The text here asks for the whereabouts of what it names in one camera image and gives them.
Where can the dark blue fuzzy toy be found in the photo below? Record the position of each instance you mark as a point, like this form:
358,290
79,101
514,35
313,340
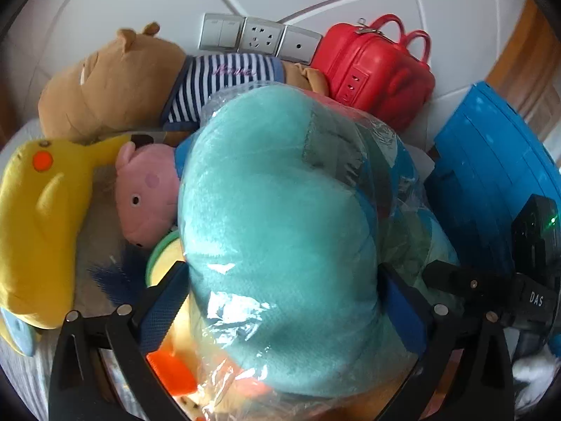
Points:
118,272

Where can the grey wall single-hole socket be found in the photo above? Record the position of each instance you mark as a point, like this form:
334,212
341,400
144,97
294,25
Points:
299,46

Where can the light blue spotted plush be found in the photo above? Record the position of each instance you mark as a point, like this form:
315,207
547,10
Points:
17,331

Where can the yellow red-cheeked plush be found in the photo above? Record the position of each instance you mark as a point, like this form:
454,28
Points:
39,228

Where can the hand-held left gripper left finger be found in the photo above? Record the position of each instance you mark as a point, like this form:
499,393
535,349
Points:
162,311

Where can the teal neck pillow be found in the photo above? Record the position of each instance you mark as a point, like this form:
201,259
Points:
271,237

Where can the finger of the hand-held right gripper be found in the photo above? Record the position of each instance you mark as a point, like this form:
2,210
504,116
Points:
456,278

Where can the pink pig plush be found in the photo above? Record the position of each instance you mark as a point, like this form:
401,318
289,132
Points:
144,193

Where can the green yellow round plush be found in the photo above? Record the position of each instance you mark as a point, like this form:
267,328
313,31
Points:
162,258

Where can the wooden frame post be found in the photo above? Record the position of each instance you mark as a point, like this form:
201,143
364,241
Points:
530,74

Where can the blue plastic crate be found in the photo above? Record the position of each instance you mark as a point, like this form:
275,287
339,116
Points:
473,175

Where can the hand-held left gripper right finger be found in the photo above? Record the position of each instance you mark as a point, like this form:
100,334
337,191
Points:
403,311

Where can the brown plush with striped shirt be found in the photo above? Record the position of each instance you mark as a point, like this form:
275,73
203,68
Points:
118,83

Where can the red mini suitcase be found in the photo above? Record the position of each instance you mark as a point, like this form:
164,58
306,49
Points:
368,74

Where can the yellow orange giraffe plush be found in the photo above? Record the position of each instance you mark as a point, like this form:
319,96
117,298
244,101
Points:
175,372

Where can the grey wall power socket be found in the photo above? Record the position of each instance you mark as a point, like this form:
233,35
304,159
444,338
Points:
262,37

